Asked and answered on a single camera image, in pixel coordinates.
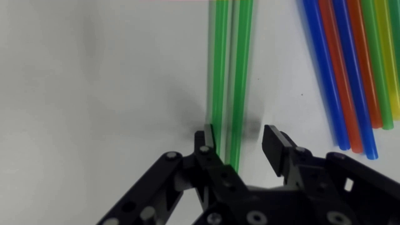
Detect yellow plastic straw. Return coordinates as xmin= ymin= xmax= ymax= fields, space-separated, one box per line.
xmin=373 ymin=0 xmax=400 ymax=121

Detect blue plastic straw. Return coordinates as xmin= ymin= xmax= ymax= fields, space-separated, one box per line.
xmin=300 ymin=0 xmax=352 ymax=152
xmin=332 ymin=0 xmax=380 ymax=162

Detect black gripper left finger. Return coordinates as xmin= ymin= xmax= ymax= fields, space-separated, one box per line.
xmin=98 ymin=124 xmax=249 ymax=225

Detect orange plastic straw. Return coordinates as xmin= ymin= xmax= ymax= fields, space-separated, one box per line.
xmin=347 ymin=0 xmax=384 ymax=131
xmin=317 ymin=0 xmax=364 ymax=156

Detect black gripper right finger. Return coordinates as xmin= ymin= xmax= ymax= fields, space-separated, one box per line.
xmin=262 ymin=124 xmax=400 ymax=225

